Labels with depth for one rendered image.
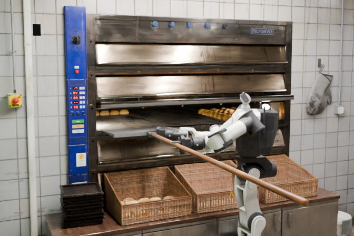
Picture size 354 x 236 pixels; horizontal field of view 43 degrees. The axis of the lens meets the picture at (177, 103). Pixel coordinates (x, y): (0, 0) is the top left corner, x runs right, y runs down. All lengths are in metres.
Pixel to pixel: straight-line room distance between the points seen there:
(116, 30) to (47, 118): 0.87
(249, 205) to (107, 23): 1.74
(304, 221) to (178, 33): 1.90
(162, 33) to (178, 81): 0.43
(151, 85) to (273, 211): 1.42
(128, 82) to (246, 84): 1.11
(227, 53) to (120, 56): 0.98
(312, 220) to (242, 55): 1.55
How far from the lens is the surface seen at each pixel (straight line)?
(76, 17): 3.50
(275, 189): 2.00
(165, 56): 3.72
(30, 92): 3.46
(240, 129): 2.77
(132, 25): 3.65
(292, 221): 3.95
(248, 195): 3.13
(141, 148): 3.73
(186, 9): 3.82
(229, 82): 4.01
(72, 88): 3.49
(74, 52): 3.48
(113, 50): 3.60
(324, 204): 4.12
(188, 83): 3.82
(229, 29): 4.02
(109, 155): 3.65
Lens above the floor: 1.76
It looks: 6 degrees down
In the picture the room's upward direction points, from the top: straight up
